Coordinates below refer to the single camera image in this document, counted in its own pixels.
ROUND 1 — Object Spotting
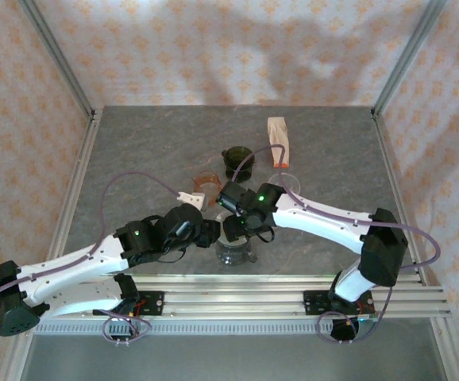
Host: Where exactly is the white paper coffee filter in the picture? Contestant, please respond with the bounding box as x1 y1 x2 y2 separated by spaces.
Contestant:
219 235 251 246

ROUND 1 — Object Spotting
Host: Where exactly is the aluminium frame leg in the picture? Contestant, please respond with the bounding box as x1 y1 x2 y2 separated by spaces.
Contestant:
0 335 32 381
430 317 459 381

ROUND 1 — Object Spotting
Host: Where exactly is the clear glass dripper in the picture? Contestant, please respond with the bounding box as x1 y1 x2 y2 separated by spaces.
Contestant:
267 171 303 198

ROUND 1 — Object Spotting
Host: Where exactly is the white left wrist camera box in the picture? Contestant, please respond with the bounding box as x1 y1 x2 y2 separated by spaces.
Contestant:
176 190 206 211

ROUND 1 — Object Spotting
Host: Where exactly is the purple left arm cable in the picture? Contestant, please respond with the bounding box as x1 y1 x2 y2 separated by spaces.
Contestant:
0 171 181 333

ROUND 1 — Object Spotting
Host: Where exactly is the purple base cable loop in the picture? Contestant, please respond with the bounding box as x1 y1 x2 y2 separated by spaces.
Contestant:
102 299 155 347
316 285 394 345

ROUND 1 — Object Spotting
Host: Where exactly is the orange glass server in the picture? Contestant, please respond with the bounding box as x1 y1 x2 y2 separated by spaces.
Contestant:
191 170 223 208

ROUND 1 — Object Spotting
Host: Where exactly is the aluminium table side rail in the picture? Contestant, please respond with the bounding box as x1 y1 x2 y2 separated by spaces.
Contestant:
44 109 104 279
370 113 431 287

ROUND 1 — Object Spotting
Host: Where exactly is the smoky grey glass server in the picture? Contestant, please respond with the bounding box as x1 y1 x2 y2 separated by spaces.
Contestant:
214 237 259 267

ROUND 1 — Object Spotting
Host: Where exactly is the white slotted cable duct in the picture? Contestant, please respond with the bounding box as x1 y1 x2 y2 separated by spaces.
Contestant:
33 320 441 337

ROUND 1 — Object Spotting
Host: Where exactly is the aluminium mounting rail beam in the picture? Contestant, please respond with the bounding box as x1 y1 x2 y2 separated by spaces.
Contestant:
17 272 453 319

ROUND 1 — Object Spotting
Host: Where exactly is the dark green glass dripper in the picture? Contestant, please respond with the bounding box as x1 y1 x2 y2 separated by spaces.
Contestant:
220 145 257 183

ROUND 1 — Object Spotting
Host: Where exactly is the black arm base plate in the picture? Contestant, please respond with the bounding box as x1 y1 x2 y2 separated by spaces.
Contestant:
133 291 165 318
303 289 376 317

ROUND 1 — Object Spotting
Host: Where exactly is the coffee filter pack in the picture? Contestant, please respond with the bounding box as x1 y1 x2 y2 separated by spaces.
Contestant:
267 116 291 168

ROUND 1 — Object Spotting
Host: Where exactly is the aluminium frame post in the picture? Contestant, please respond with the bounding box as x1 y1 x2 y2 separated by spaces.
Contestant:
371 0 449 119
17 0 98 118

